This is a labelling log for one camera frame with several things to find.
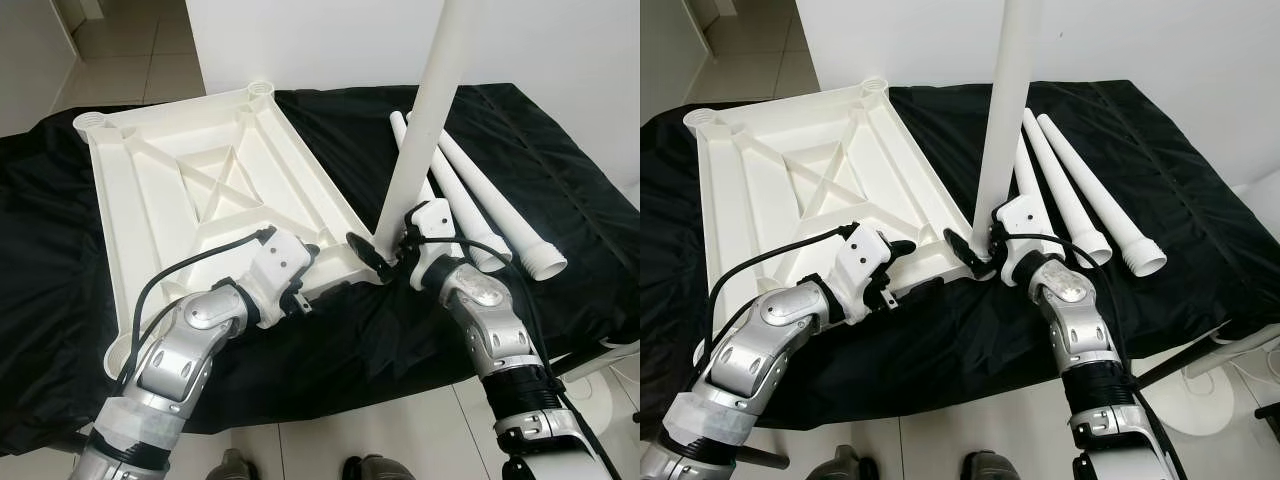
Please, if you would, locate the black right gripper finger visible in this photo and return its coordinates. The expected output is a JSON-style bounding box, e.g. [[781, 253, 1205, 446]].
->
[[945, 228, 989, 277], [345, 232, 399, 283]]

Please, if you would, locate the white plastic children table top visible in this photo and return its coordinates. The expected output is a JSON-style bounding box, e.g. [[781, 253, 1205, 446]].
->
[[72, 80, 393, 383], [683, 75, 991, 336]]

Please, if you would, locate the black cloth table cover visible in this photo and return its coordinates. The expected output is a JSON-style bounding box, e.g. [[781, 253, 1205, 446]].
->
[[0, 80, 641, 456], [640, 78, 1280, 441]]

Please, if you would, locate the grey robot left leg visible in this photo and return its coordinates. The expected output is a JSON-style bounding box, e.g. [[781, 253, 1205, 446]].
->
[[205, 448, 263, 480], [805, 445, 881, 480]]

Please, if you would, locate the grey robot leg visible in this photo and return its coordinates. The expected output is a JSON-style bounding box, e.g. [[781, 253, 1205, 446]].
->
[[805, 445, 881, 480], [342, 453, 416, 480], [205, 448, 263, 480], [962, 450, 1023, 480]]

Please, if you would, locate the grey robot right leg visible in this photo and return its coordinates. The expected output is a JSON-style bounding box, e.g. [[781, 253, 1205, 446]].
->
[[962, 450, 1023, 480], [342, 453, 416, 480]]

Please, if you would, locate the white round lamp base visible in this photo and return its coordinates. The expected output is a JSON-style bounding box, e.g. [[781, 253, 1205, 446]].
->
[[1140, 345, 1263, 438], [555, 350, 626, 431]]

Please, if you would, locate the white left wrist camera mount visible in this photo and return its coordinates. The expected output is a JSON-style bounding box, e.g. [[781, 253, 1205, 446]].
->
[[830, 228, 893, 323], [245, 228, 319, 313]]

